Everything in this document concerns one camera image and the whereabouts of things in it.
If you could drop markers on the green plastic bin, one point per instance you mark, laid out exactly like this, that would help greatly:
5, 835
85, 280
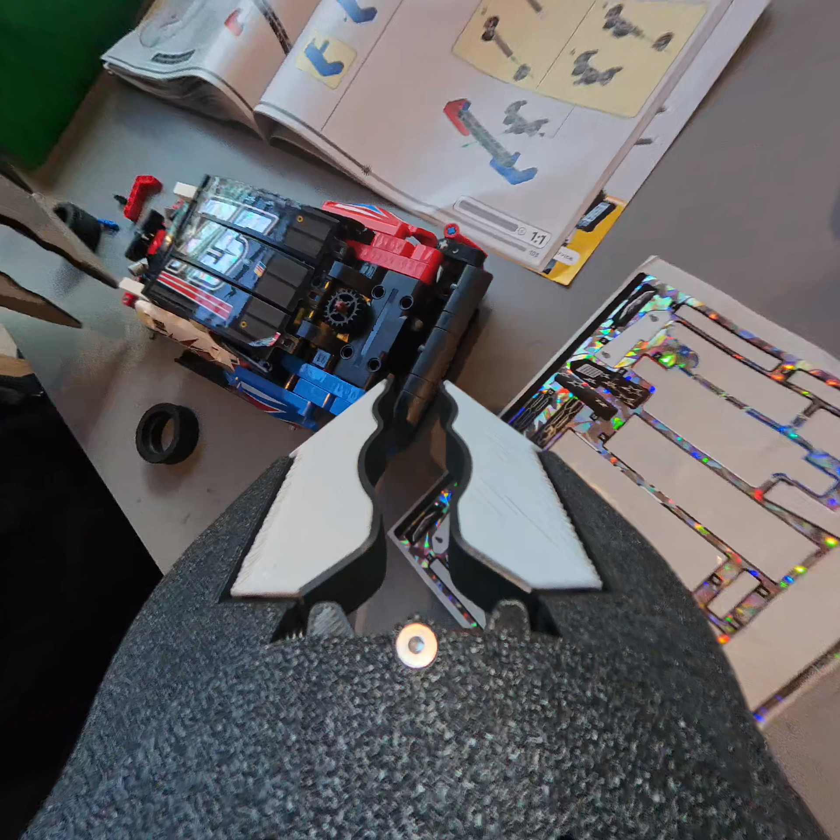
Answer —
52, 65

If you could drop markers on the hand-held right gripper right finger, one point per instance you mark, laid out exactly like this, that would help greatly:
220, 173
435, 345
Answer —
518, 512

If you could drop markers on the toy brick race car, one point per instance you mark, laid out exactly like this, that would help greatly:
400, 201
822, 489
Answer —
295, 295

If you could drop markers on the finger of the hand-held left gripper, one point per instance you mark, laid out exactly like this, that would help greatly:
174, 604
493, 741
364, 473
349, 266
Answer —
46, 226
33, 302

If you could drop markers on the black rubber tire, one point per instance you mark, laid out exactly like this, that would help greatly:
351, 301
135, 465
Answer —
79, 223
167, 434

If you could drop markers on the red angled brick beam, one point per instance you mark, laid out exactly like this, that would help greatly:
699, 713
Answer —
141, 193

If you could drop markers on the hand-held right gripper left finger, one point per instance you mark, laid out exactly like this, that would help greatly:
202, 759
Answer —
315, 518

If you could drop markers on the small blue brick pin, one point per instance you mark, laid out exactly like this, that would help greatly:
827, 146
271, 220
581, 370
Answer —
109, 226

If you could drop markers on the holographic sticker sheet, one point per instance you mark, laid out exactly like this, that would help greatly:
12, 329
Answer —
709, 459

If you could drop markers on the open instruction booklet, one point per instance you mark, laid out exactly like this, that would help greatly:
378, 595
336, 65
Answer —
426, 98

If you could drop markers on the grey desk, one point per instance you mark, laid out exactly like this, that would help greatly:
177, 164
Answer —
722, 197

